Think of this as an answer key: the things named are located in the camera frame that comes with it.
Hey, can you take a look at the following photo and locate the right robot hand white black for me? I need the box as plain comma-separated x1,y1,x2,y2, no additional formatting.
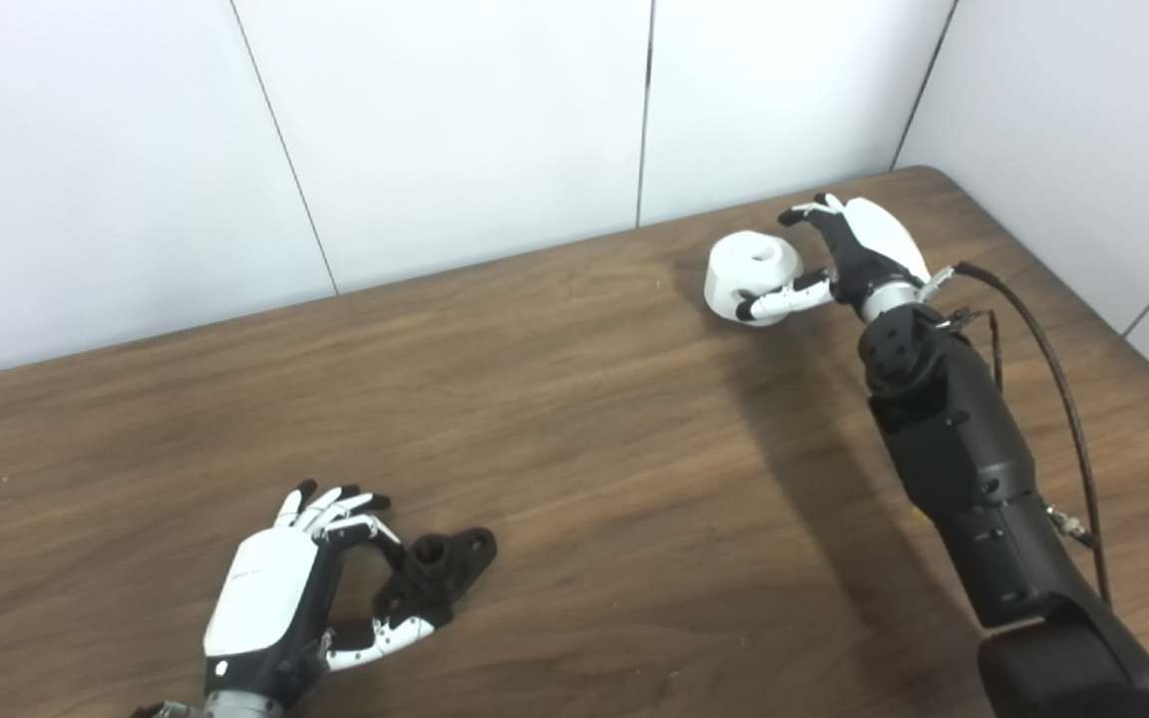
736,193,932,325

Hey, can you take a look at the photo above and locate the thin black right arm wire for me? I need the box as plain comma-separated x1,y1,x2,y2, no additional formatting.
944,307,1004,395

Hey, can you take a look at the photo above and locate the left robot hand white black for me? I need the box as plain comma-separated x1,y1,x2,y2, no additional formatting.
203,480,436,699

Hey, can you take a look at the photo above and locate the black plastic holder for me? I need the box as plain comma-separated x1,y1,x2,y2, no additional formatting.
373,528,498,631

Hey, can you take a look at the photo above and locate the round white plastic piece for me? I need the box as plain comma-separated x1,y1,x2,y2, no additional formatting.
703,230,803,322

